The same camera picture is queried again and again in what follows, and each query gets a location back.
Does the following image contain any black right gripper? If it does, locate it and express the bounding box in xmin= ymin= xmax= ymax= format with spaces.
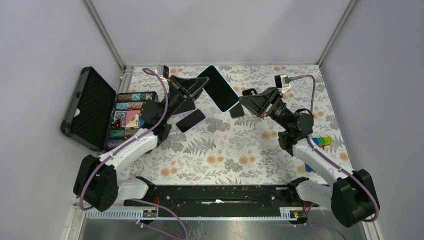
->
xmin=237 ymin=87 xmax=292 ymax=132

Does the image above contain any floral table mat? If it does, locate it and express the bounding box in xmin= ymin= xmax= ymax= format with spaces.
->
xmin=120 ymin=65 xmax=351 ymax=185

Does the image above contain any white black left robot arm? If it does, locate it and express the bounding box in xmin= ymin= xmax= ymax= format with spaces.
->
xmin=73 ymin=75 xmax=210 ymax=212

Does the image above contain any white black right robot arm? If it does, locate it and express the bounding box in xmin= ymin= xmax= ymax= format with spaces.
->
xmin=239 ymin=87 xmax=380 ymax=227

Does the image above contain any phone in lilac case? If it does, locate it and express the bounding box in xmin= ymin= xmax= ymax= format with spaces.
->
xmin=175 ymin=109 xmax=206 ymax=134

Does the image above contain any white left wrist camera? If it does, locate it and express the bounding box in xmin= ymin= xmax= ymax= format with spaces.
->
xmin=157 ymin=65 xmax=170 ymax=79

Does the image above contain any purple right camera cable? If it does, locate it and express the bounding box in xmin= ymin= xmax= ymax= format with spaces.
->
xmin=291 ymin=74 xmax=380 ymax=240

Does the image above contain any black phone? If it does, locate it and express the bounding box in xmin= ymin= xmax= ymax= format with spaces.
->
xmin=229 ymin=102 xmax=245 ymax=119

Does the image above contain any purple camera cable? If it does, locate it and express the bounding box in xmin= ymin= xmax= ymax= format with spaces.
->
xmin=291 ymin=74 xmax=380 ymax=240
xmin=78 ymin=67 xmax=190 ymax=240

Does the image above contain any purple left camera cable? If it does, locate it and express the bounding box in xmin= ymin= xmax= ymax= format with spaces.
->
xmin=78 ymin=67 xmax=190 ymax=240

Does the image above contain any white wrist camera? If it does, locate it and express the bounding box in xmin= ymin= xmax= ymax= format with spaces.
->
xmin=157 ymin=65 xmax=170 ymax=79
xmin=274 ymin=74 xmax=293 ymax=93

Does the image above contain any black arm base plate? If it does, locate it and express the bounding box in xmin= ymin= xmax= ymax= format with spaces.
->
xmin=143 ymin=185 xmax=311 ymax=219

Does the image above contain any blue toy block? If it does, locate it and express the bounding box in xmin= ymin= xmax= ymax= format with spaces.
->
xmin=304 ymin=163 xmax=315 ymax=173

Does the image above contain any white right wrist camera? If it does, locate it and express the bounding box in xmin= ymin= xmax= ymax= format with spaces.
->
xmin=274 ymin=74 xmax=293 ymax=93

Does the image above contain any black poker chip case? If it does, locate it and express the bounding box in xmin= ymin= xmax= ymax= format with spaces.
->
xmin=60 ymin=66 xmax=158 ymax=152

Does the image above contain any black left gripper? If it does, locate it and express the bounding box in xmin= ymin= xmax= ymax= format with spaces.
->
xmin=161 ymin=75 xmax=212 ymax=123

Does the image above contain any multicolour toy block car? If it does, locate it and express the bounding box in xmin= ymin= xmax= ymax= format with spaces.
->
xmin=311 ymin=136 xmax=333 ymax=152

